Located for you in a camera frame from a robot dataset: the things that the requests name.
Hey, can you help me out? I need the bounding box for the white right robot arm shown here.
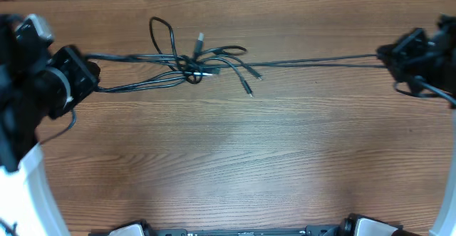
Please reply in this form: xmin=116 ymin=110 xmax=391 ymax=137
xmin=376 ymin=14 xmax=455 ymax=236

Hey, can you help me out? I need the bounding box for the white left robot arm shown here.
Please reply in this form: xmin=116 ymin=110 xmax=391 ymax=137
xmin=1 ymin=14 xmax=100 ymax=235

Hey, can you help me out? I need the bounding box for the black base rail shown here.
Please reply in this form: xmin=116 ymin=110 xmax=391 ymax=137
xmin=88 ymin=213 xmax=428 ymax=236

